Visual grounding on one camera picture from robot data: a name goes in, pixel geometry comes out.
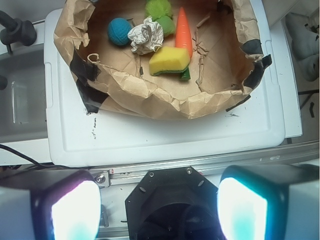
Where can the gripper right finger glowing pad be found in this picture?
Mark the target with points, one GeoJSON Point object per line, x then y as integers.
{"type": "Point", "coordinates": [270, 202]}

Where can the blue rubber ball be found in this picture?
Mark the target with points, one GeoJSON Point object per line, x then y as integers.
{"type": "Point", "coordinates": [117, 31]}

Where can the aluminium rail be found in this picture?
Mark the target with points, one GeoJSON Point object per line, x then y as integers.
{"type": "Point", "coordinates": [209, 165]}

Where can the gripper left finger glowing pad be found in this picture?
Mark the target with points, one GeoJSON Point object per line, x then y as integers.
{"type": "Point", "coordinates": [63, 204]}

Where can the brown paper bag tray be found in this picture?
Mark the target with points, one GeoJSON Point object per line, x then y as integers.
{"type": "Point", "coordinates": [220, 69]}

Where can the crumpled white paper ball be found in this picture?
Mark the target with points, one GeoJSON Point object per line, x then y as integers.
{"type": "Point", "coordinates": [147, 37]}

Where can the white plastic lid board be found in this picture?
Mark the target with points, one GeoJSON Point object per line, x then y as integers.
{"type": "Point", "coordinates": [80, 139]}

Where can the black clamp knob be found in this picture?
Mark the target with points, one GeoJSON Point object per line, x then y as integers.
{"type": "Point", "coordinates": [16, 30]}

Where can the grey plush toy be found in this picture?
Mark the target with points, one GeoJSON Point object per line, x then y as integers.
{"type": "Point", "coordinates": [305, 46]}

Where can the orange toy carrot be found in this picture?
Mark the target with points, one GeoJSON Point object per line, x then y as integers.
{"type": "Point", "coordinates": [183, 37]}

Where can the green plush toy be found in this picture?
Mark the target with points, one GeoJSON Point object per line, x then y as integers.
{"type": "Point", "coordinates": [161, 11]}

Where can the yellow green sponge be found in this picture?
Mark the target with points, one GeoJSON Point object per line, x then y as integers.
{"type": "Point", "coordinates": [169, 60]}

